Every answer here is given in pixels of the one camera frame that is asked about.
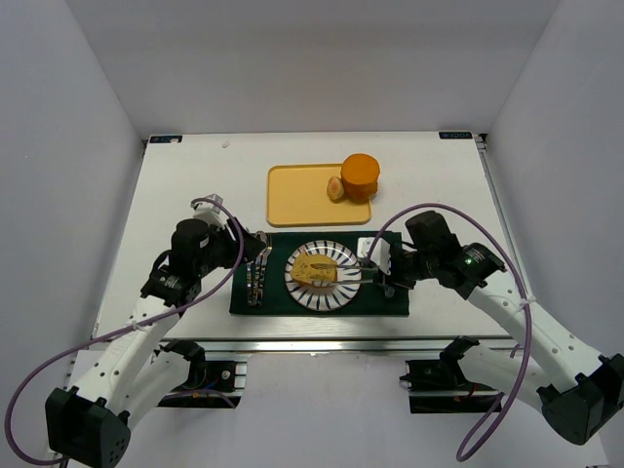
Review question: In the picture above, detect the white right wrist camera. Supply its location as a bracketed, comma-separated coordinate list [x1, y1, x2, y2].
[356, 237, 391, 276]

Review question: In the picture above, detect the blue label sticker left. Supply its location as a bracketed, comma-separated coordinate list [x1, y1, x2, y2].
[148, 135, 182, 144]

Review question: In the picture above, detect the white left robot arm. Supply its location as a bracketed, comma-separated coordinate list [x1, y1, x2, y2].
[45, 218, 266, 467]

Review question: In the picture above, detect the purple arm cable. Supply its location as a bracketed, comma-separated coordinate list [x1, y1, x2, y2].
[366, 203, 535, 462]
[4, 197, 245, 462]

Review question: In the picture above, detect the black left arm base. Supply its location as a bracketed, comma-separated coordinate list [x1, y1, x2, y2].
[158, 353, 248, 410]

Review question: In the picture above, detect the small pink filled roll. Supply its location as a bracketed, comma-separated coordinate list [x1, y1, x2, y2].
[327, 176, 345, 203]

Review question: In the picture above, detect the yellow plastic tray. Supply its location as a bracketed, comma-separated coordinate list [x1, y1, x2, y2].
[266, 164, 372, 227]

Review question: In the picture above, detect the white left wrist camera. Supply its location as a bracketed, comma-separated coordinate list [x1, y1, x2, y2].
[190, 193, 227, 228]

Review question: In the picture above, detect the steel fork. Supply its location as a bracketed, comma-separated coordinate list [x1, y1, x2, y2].
[256, 245, 273, 306]

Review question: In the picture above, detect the speckled bread slice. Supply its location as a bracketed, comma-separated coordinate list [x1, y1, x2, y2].
[291, 255, 307, 283]
[299, 253, 337, 286]

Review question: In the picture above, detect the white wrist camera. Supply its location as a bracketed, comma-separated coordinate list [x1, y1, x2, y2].
[190, 193, 227, 228]
[356, 237, 391, 276]

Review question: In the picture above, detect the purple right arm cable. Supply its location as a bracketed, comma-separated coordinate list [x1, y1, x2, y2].
[366, 203, 535, 462]

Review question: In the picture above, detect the steel table knife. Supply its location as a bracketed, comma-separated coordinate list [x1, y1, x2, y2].
[246, 261, 254, 307]

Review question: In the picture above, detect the blue label sticker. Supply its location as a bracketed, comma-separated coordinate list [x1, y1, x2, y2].
[148, 135, 182, 144]
[438, 131, 473, 140]

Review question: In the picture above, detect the white blue striped plate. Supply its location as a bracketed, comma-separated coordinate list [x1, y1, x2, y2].
[284, 240, 361, 313]

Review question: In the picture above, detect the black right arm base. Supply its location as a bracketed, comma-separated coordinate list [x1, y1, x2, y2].
[399, 360, 501, 414]

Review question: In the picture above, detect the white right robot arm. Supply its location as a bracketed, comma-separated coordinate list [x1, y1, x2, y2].
[367, 204, 623, 446]

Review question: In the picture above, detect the orange round cake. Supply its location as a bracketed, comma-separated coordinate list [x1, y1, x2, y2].
[340, 153, 380, 203]

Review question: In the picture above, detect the dark green cloth placemat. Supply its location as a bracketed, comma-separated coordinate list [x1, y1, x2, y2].
[229, 231, 410, 317]

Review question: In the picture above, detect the blue label sticker right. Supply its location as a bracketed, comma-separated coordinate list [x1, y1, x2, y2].
[438, 131, 473, 140]

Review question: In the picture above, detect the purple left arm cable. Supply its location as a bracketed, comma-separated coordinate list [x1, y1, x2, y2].
[4, 197, 245, 462]

